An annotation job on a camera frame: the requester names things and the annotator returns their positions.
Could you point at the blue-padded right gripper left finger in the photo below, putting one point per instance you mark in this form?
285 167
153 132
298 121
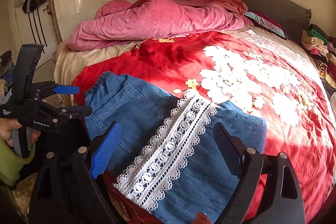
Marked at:
66 189

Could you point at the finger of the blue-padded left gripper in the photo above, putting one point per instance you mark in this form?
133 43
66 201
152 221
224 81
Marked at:
65 89

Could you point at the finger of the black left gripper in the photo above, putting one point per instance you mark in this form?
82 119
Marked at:
70 113

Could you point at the left hand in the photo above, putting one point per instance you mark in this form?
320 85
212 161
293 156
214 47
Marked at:
6 128

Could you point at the red floral blanket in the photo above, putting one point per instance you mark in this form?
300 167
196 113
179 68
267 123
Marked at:
268 77

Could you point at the beige bed sheet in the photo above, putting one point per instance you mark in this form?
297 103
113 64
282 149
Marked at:
69 64

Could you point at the stack of folded clothes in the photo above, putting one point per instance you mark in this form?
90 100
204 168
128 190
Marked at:
321 49

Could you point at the hanging bags on door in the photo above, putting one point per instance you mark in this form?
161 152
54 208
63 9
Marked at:
29 22

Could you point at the pink crumpled duvet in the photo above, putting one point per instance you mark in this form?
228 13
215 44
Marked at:
120 22

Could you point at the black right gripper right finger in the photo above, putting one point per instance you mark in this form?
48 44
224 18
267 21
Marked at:
281 201

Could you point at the patterned pillow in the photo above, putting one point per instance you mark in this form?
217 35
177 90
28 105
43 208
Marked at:
266 23

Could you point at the blue denim lace-trimmed pants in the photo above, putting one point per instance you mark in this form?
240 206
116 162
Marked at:
166 160

